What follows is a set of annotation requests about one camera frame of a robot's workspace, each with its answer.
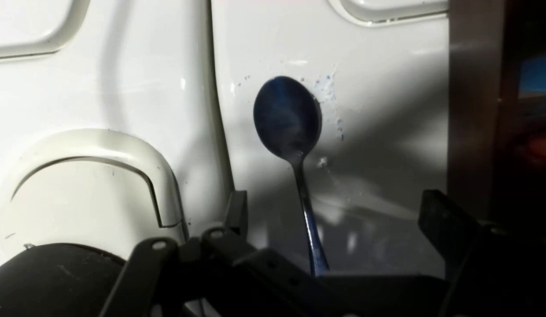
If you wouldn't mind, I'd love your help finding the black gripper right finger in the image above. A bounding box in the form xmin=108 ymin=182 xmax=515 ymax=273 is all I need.
xmin=418 ymin=187 xmax=546 ymax=317

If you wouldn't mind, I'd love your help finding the dark metal spoon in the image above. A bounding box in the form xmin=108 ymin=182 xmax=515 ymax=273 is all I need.
xmin=252 ymin=74 xmax=333 ymax=279

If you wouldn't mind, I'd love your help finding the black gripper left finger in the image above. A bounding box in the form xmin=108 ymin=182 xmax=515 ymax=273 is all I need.
xmin=97 ymin=189 xmax=323 ymax=317

